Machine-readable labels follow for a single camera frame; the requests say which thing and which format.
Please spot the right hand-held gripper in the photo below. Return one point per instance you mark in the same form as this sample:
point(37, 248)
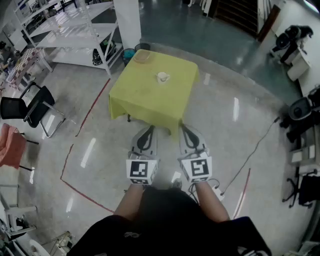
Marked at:
point(198, 168)

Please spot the white cup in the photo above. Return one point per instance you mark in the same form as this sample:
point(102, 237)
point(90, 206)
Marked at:
point(162, 78)

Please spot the blue waste bin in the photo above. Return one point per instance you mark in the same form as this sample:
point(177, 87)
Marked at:
point(128, 55)

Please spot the black mesh chair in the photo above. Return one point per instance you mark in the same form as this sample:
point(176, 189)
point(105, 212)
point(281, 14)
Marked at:
point(37, 105)

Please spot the brown plastic tray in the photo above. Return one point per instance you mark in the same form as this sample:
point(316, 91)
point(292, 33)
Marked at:
point(142, 57)

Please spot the white metal shelving rack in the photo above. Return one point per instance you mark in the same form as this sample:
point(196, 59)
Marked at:
point(67, 32)

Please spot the black mesh waste bin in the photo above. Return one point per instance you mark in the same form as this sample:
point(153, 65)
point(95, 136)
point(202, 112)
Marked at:
point(142, 47)

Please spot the brown wooden door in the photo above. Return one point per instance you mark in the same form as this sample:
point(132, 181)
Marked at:
point(268, 22)

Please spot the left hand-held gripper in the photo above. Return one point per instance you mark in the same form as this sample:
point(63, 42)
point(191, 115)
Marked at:
point(140, 170)

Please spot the yellow-green cloth covered table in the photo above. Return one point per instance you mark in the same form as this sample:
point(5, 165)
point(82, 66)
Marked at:
point(150, 100)

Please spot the white plastic stool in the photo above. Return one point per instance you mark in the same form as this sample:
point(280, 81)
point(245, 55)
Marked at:
point(12, 215)

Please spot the person's black clothing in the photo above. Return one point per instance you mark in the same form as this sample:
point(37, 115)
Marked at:
point(170, 225)

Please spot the black metal chair frame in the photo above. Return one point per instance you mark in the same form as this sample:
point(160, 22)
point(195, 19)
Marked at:
point(31, 142)

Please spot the person's right forearm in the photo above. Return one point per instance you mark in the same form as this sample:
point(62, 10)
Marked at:
point(211, 202)

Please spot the dark slatted staircase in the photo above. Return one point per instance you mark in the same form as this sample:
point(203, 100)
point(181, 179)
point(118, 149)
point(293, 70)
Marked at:
point(237, 15)

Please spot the white power strip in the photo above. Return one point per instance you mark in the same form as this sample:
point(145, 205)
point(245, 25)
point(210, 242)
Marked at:
point(218, 192)

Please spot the black and green backpack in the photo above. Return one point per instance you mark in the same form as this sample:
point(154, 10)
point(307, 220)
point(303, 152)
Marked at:
point(106, 51)

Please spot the white desk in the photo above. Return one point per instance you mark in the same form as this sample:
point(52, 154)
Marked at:
point(300, 65)

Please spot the person's left forearm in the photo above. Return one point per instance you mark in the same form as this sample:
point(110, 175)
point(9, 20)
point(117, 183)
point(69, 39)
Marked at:
point(130, 202)

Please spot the grey storage shelf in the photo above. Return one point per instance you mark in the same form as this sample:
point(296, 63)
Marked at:
point(302, 155)

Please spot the black swivel chair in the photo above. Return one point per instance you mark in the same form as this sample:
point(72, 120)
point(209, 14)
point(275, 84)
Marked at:
point(287, 42)
point(300, 110)
point(308, 190)

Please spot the pink checked table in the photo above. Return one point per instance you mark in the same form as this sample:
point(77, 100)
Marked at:
point(23, 66)

